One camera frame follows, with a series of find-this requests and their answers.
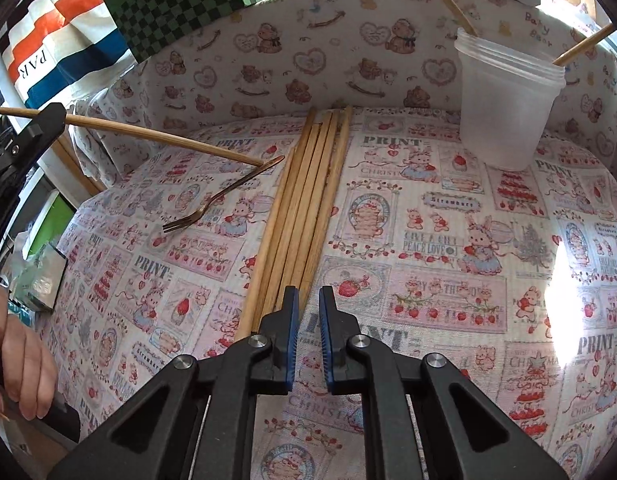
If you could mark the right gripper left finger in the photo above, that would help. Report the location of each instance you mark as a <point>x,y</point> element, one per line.
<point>195,418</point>

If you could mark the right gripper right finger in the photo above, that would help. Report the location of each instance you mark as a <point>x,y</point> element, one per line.
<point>423,418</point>

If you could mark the bamboo chopstick two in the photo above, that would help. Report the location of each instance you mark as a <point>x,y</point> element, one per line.
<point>158,136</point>

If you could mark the bamboo chopstick four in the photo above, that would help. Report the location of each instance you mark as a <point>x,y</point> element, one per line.
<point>299,148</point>

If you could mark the bamboo chopstick six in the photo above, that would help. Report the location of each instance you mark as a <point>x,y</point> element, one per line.
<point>302,208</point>

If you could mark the bamboo chopstick nine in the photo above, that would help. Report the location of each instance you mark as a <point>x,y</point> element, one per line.
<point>325,210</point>

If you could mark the bamboo chopstick five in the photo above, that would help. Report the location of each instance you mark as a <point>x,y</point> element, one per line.
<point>294,198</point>

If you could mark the bamboo chopstick seven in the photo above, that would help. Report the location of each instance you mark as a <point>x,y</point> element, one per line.
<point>314,200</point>

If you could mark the bamboo chopstick eight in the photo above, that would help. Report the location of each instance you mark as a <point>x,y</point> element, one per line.
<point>584,45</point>

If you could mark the bamboo chopstick three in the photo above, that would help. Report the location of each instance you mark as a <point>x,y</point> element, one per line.
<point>249,306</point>

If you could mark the person's left hand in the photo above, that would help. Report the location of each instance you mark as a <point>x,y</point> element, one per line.
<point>29,372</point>

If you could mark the white storage shelf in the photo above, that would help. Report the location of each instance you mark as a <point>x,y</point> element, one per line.
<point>8,124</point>

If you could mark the green storage bin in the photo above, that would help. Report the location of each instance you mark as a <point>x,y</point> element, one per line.
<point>50,223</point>

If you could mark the striped window curtain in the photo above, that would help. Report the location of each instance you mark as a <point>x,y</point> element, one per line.
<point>60,50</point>

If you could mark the rose gold fork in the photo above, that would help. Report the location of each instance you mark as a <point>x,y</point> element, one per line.
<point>200,212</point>

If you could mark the translucent plastic cup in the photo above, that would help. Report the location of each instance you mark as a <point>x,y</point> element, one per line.
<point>507,95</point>

